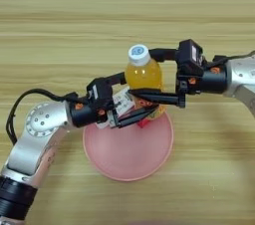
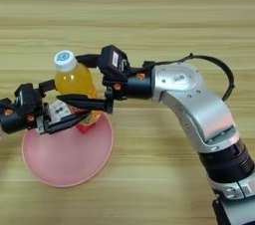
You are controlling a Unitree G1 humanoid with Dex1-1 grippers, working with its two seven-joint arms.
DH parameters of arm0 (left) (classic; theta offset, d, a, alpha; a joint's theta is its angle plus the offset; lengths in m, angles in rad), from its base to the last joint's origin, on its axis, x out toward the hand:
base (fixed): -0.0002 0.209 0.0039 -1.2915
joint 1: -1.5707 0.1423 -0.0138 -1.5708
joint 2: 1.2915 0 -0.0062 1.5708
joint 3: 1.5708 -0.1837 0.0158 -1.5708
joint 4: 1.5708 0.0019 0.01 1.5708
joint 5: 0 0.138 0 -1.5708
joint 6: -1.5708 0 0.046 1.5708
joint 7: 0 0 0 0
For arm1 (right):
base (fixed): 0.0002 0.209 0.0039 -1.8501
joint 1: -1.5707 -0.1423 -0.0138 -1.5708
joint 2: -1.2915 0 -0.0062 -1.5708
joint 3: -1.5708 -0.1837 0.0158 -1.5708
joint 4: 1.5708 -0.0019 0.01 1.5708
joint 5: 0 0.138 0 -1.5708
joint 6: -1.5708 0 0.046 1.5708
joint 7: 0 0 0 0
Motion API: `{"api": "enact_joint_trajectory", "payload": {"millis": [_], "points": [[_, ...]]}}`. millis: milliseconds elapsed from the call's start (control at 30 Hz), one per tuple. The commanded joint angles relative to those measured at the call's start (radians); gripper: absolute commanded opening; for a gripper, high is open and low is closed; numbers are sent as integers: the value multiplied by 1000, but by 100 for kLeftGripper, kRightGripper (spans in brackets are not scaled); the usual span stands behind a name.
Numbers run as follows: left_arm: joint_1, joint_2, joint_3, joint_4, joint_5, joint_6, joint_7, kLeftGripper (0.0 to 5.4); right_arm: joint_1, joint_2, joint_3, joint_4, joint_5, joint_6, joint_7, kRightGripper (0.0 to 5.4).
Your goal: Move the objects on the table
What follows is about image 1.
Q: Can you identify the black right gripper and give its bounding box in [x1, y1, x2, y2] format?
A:
[127, 48, 228, 109]

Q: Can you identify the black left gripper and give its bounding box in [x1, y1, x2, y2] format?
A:
[68, 72, 158, 129]

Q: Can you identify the white remote control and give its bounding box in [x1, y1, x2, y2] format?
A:
[96, 86, 136, 129]

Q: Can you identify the orange juice bottle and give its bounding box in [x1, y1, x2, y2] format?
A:
[124, 43, 167, 122]

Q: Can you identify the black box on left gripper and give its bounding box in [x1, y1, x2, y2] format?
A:
[87, 78, 115, 111]

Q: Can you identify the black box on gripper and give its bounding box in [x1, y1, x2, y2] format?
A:
[175, 39, 204, 71]
[87, 78, 115, 111]

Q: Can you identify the red cube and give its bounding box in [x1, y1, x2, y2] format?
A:
[136, 118, 153, 129]

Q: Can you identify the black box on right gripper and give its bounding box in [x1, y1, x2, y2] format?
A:
[175, 39, 204, 71]

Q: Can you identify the pink round plate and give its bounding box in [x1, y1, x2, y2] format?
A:
[82, 111, 174, 182]

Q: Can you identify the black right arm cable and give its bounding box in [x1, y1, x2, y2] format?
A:
[212, 50, 255, 68]

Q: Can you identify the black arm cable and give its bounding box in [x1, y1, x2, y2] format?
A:
[5, 88, 79, 145]
[212, 50, 255, 68]

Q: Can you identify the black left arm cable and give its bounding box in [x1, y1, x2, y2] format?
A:
[5, 88, 79, 145]

